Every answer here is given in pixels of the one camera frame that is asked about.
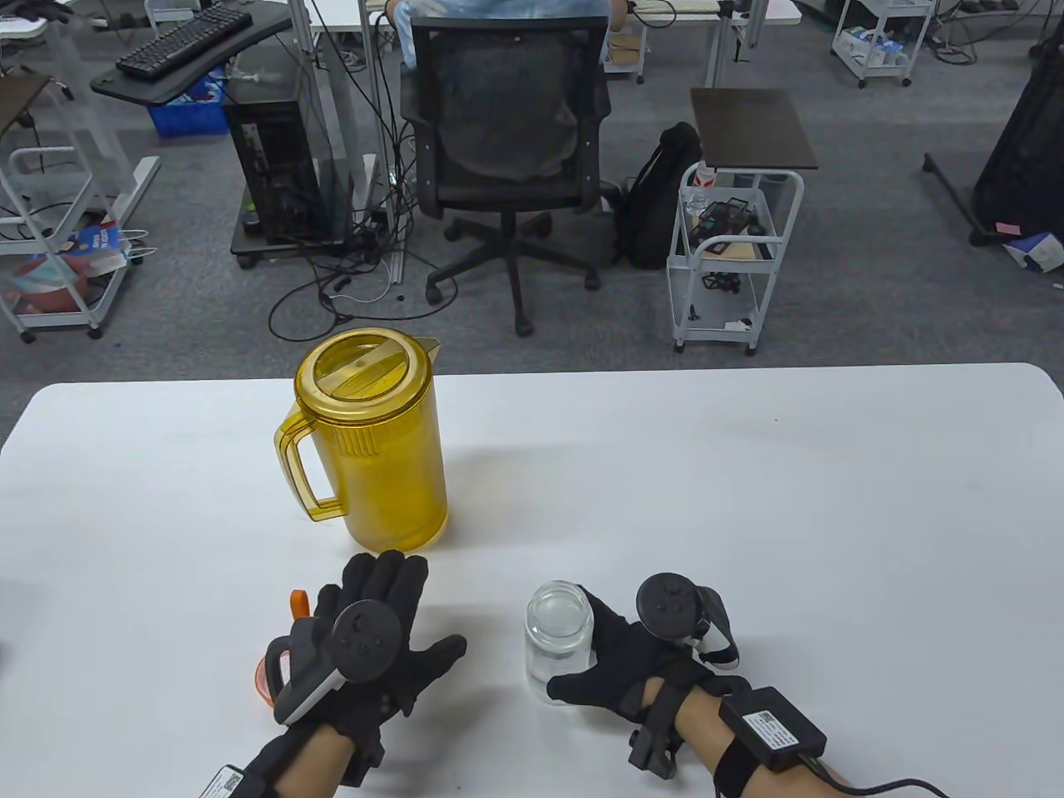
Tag person's left hand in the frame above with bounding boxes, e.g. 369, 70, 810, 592
283, 550, 468, 786

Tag person's right hand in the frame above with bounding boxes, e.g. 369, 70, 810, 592
546, 586, 749, 722

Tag clear water cup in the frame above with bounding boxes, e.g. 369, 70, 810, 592
524, 580, 596, 706

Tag orange cup lid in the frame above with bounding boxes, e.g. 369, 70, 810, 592
254, 589, 311, 707

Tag yellow transparent kettle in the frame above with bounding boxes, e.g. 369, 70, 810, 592
274, 328, 450, 551

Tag person's right forearm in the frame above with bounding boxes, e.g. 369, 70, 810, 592
677, 690, 857, 798

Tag person's left forearm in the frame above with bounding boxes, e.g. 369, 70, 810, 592
273, 731, 356, 798

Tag grey left hand controller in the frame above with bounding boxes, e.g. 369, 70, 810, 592
264, 600, 404, 726

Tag grey hand controller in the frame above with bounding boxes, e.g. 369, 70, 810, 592
636, 574, 739, 670
264, 600, 404, 726

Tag grey right hand controller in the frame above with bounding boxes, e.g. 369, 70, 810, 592
636, 574, 739, 670

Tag black right wrist sensor box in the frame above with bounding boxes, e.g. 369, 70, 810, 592
719, 687, 828, 772

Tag black wrist sensor box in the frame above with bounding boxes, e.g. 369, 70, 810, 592
719, 687, 828, 772
199, 765, 252, 798

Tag black left wrist sensor box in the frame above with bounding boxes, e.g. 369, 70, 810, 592
199, 765, 252, 798

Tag white rolling cart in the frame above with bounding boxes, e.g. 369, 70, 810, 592
831, 0, 937, 89
666, 162, 805, 357
0, 148, 139, 343

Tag black backpack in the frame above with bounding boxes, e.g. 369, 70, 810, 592
613, 122, 706, 271

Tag black wheeled platform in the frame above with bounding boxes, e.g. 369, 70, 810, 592
230, 212, 393, 271

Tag blue white bag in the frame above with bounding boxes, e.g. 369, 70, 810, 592
66, 223, 131, 277

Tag black computer tower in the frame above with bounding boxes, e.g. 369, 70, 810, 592
223, 79, 335, 247

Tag dark brown side table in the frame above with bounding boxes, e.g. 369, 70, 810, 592
0, 71, 55, 138
690, 88, 820, 172

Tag white blue box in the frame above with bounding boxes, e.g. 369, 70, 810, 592
1002, 233, 1064, 275

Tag black mesh office chair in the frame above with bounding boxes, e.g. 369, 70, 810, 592
399, 15, 624, 337

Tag blue plastic crate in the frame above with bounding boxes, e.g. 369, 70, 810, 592
147, 73, 230, 138

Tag cardboard box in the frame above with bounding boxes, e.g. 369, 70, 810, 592
605, 27, 649, 77

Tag black fabric stand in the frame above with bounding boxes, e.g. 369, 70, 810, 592
923, 60, 1064, 248

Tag black curved desk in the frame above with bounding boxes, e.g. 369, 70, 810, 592
90, 0, 308, 106

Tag white long desk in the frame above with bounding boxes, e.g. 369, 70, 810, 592
287, 0, 803, 288

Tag black keyboard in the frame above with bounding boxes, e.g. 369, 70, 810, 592
116, 2, 254, 82

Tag black right wrist strap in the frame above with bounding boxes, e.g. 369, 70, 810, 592
715, 740, 776, 798

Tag black sensor cable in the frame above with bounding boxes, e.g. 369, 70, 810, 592
810, 755, 950, 798

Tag black floor cables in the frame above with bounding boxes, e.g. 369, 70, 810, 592
268, 125, 460, 343

